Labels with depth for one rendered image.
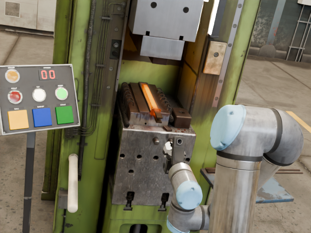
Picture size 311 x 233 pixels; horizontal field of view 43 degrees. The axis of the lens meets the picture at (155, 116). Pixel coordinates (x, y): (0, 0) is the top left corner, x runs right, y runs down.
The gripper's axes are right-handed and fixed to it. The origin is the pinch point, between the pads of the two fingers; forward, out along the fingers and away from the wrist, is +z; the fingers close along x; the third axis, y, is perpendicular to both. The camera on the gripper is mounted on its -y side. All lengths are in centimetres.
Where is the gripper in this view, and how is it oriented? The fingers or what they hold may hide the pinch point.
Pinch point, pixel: (170, 142)
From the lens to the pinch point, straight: 167.6
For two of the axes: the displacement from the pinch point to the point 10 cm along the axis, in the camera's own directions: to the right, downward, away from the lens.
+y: -1.7, 9.0, 3.9
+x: 9.7, 0.9, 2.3
